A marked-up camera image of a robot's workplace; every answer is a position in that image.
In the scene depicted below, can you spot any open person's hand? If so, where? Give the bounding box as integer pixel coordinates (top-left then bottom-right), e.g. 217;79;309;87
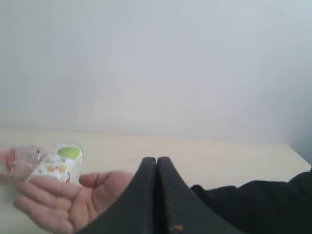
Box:
14;171;133;234

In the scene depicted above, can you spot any pink peach drink bottle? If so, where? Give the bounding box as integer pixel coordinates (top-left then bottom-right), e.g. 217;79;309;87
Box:
0;146;47;183

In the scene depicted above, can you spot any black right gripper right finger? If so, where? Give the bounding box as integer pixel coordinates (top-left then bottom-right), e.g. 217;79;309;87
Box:
156;157;240;234

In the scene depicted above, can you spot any butterfly label clear bottle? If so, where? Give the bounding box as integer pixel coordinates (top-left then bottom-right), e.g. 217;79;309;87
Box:
27;143;82;183

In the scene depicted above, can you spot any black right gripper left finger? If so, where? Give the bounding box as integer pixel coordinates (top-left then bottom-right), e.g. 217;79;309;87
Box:
79;157;156;234

